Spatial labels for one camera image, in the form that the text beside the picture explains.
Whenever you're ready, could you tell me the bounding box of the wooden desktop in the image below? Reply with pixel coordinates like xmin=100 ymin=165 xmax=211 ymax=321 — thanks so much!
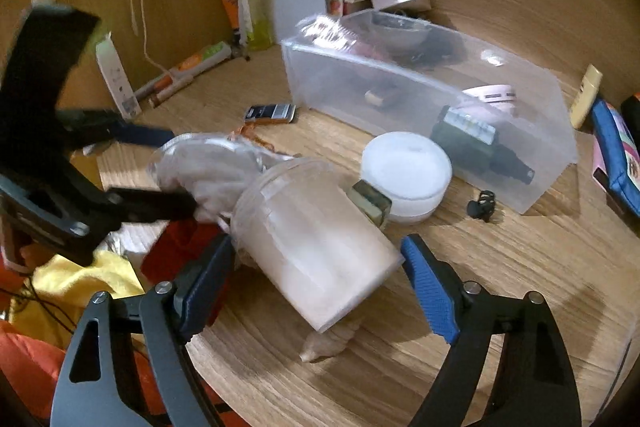
xmin=95 ymin=22 xmax=640 ymax=427

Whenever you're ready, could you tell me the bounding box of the pale yellow tube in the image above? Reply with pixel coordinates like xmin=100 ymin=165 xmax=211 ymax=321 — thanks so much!
xmin=570 ymin=64 xmax=604 ymax=130

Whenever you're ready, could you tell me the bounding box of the orange tube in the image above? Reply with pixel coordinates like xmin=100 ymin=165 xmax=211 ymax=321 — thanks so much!
xmin=217 ymin=0 xmax=244 ymax=31

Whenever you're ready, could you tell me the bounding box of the red cloth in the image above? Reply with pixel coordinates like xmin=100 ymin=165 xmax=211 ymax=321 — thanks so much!
xmin=141 ymin=219 xmax=222 ymax=290

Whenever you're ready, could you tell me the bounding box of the small olive box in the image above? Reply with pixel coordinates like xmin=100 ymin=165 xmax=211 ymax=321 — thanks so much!
xmin=350 ymin=179 xmax=392 ymax=228

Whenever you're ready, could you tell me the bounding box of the black silver flat case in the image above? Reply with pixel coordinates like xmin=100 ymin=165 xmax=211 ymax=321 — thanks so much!
xmin=244 ymin=104 xmax=297 ymax=124

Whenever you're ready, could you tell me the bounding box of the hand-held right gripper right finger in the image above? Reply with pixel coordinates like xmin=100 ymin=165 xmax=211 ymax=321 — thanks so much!
xmin=400 ymin=233 xmax=583 ymax=427

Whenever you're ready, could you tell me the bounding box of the beige seashell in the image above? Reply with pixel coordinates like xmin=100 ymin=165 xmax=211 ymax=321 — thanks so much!
xmin=300 ymin=312 xmax=361 ymax=364

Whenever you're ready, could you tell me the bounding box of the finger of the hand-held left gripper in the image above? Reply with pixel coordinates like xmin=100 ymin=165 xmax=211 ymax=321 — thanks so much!
xmin=102 ymin=186 xmax=200 ymax=224
xmin=56 ymin=107 xmax=176 ymax=152

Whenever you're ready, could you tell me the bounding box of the pink white round container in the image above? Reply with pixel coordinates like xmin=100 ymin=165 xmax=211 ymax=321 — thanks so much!
xmin=462 ymin=84 xmax=521 ymax=128

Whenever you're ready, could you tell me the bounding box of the dark bowl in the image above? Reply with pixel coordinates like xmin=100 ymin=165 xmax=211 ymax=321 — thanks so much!
xmin=370 ymin=14 xmax=433 ymax=50

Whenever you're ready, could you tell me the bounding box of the clear plastic bag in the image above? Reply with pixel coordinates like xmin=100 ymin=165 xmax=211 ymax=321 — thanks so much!
xmin=150 ymin=132 xmax=296 ymax=225

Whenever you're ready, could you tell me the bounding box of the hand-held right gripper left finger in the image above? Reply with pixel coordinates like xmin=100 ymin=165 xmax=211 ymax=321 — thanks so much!
xmin=50 ymin=232 xmax=236 ymax=427

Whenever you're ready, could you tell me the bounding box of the translucent plastic bucket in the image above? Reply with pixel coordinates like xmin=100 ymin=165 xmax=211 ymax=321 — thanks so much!
xmin=231 ymin=157 xmax=407 ymax=334

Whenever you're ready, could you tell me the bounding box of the blue pencil case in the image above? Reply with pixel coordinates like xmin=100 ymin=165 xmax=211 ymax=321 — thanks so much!
xmin=591 ymin=99 xmax=640 ymax=222

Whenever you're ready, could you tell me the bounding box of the white remote-like tube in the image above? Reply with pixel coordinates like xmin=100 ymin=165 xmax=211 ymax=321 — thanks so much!
xmin=95 ymin=34 xmax=143 ymax=118

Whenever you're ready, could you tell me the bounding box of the small black clip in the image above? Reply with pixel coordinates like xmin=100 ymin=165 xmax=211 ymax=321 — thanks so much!
xmin=467 ymin=189 xmax=497 ymax=223

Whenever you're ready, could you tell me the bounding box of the dark green bottle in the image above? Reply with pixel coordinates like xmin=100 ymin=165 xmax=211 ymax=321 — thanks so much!
xmin=430 ymin=105 xmax=536 ymax=185

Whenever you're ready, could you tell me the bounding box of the clear plastic storage box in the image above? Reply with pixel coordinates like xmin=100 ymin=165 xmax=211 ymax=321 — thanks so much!
xmin=281 ymin=9 xmax=578 ymax=215

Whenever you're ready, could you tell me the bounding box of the orange green white marker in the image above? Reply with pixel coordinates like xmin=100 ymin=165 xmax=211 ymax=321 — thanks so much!
xmin=132 ymin=42 xmax=235 ymax=102

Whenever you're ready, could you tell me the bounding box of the yellow cloth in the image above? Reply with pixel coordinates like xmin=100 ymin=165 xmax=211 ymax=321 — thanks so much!
xmin=9 ymin=249 xmax=147 ymax=350

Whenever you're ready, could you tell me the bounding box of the orange cloth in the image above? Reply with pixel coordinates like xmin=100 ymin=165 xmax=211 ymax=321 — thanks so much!
xmin=0 ymin=321 xmax=67 ymax=410

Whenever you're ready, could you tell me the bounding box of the white round jar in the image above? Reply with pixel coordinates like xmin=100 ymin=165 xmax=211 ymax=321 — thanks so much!
xmin=361 ymin=132 xmax=453 ymax=225

